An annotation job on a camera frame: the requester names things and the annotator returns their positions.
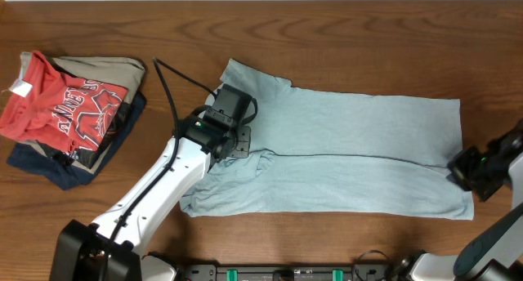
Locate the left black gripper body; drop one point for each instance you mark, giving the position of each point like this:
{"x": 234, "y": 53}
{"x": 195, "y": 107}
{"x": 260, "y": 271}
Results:
{"x": 239, "y": 141}

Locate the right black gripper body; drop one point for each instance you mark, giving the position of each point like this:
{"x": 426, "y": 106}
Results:
{"x": 481, "y": 175}

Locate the light blue t-shirt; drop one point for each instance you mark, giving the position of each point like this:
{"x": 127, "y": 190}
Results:
{"x": 319, "y": 151}

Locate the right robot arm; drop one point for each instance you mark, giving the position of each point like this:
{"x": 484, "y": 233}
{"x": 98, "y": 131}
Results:
{"x": 495, "y": 253}

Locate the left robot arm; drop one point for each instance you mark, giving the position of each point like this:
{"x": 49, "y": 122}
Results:
{"x": 113, "y": 246}

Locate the beige folded shirt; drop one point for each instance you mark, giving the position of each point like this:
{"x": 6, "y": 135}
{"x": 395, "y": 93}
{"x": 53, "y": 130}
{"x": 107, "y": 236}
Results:
{"x": 121, "y": 71}

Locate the red printed t-shirt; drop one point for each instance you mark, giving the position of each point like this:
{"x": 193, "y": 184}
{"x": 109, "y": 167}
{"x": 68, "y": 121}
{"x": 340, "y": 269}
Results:
{"x": 62, "y": 111}

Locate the navy folded garment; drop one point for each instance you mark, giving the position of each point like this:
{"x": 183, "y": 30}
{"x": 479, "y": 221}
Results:
{"x": 67, "y": 176}

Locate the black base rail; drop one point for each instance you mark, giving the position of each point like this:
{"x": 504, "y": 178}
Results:
{"x": 282, "y": 273}

